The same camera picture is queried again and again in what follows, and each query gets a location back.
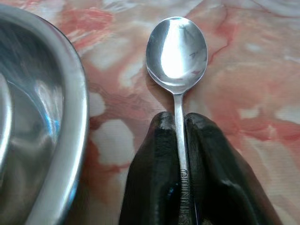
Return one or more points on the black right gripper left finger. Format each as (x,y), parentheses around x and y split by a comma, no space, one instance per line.
(154,168)

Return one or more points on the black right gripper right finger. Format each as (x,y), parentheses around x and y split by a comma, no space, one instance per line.
(222,178)

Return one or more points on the stainless steel spoon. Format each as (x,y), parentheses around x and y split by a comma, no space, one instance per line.
(177,51)

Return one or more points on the round stainless steel bowl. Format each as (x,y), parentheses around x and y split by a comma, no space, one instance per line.
(35,117)

